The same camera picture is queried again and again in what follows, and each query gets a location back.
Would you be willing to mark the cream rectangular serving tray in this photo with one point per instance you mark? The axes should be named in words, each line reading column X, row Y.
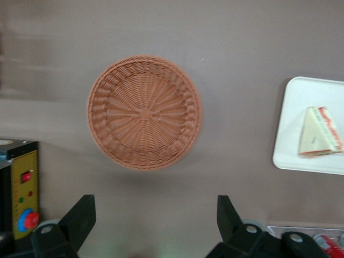
column 293, row 121

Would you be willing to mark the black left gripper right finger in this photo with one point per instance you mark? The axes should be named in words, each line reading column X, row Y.
column 231, row 223

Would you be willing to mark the red cola bottle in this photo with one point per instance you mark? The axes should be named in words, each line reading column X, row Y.
column 333, row 242

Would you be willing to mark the triangular sandwich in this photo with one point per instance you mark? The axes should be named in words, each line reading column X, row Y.
column 317, row 134

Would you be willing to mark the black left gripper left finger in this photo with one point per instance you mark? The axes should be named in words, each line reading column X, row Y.
column 78, row 220

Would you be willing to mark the brown round wicker basket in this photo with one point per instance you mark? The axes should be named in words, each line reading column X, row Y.
column 145, row 113

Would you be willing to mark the black food warmer yellow panel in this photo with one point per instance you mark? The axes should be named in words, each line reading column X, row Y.
column 25, row 166

